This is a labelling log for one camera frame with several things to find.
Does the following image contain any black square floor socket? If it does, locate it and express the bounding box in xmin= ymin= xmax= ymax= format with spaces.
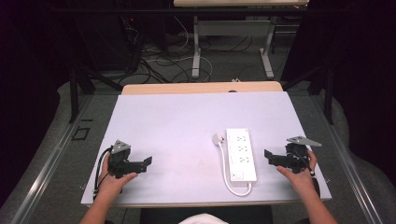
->
xmin=71 ymin=126 xmax=92 ymax=142

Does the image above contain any white power cable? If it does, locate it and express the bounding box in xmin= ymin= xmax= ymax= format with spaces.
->
xmin=218 ymin=141 xmax=253 ymax=198

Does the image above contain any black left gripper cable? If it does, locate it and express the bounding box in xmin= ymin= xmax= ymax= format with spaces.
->
xmin=92 ymin=147 xmax=113 ymax=201

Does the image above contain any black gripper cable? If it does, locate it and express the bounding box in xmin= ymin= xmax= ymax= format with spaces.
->
xmin=92 ymin=147 xmax=113 ymax=201
xmin=293 ymin=148 xmax=318 ymax=179

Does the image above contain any aluminium floor rail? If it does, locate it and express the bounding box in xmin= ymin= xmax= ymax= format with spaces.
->
xmin=311 ymin=92 xmax=386 ymax=224
xmin=8 ymin=93 xmax=95 ymax=224

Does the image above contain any bundle of floor cables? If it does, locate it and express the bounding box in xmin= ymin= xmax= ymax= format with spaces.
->
xmin=118 ymin=15 xmax=256 ymax=85

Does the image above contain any white power strip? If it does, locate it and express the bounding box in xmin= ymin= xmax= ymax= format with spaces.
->
xmin=225 ymin=127 xmax=259 ymax=183

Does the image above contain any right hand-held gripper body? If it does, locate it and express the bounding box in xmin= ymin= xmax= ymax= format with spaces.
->
xmin=284 ymin=135 xmax=323 ymax=175

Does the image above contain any wooden table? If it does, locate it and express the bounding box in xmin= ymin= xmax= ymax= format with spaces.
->
xmin=120 ymin=80 xmax=285 ymax=96

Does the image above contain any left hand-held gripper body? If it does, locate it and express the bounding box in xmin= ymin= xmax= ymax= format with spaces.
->
xmin=106 ymin=139 xmax=132 ymax=180

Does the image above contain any black equipment with red light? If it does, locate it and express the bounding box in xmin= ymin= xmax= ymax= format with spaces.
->
xmin=74 ymin=13 xmax=143 ymax=74

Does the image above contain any white table cover board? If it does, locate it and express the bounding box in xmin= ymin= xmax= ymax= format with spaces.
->
xmin=80 ymin=91 xmax=332 ymax=208

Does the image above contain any person's white clothing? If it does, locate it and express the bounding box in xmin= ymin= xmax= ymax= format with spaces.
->
xmin=177 ymin=212 xmax=231 ymax=224

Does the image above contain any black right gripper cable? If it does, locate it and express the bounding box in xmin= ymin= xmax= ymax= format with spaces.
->
xmin=293 ymin=148 xmax=318 ymax=179

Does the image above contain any person's left hand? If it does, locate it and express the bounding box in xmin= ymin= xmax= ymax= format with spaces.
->
xmin=98 ymin=153 xmax=139 ymax=200

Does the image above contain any black metal stand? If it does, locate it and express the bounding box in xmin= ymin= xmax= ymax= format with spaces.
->
xmin=280 ymin=60 xmax=336 ymax=126
xmin=68 ymin=60 xmax=124 ymax=124

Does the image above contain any dark curtain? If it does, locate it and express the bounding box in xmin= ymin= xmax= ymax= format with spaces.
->
xmin=0 ymin=0 xmax=76 ymax=208
xmin=281 ymin=0 xmax=396 ymax=180

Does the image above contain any white-framed desk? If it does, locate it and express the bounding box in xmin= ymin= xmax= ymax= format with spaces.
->
xmin=173 ymin=0 xmax=310 ymax=80

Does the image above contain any person's right hand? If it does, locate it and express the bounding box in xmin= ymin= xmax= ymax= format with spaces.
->
xmin=276 ymin=148 xmax=318 ymax=195

